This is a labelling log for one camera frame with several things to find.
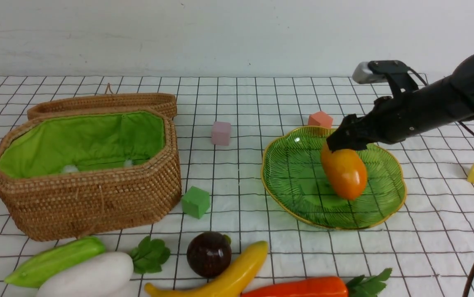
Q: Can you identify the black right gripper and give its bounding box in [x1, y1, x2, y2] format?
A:
[327, 96, 410, 152]

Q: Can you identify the green foam cube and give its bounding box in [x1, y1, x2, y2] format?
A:
[182, 186, 212, 219]

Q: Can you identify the woven rattan basket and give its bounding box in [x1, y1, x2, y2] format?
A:
[0, 106, 182, 241]

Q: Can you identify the pink foam cube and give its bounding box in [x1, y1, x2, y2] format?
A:
[211, 121, 231, 146]

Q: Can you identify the orange toy carrot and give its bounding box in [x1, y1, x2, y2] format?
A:
[242, 268, 393, 297]

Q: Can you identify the white black grid tablecloth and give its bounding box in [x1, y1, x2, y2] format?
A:
[0, 76, 474, 297]

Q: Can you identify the woven rattan basket lid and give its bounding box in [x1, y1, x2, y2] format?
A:
[27, 83, 178, 120]

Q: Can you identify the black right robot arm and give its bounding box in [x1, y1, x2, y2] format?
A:
[327, 54, 474, 151]

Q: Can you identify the white toy radish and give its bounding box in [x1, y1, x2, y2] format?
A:
[36, 236, 170, 297]

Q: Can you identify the orange yellow toy mango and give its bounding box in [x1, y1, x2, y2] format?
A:
[320, 143, 368, 200]

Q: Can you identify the yellow toy banana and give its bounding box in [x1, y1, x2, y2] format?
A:
[144, 240, 269, 297]

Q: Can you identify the orange foam cube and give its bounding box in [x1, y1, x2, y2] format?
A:
[308, 111, 334, 129]

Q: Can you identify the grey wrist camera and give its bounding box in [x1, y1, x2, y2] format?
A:
[352, 60, 419, 99]

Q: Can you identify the green glass leaf plate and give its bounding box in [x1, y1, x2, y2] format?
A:
[261, 126, 407, 231]

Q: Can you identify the green toy cucumber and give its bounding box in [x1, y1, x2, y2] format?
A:
[4, 236, 106, 289]

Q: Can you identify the dark purple toy passionfruit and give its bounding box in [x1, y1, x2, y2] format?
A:
[186, 231, 232, 278]

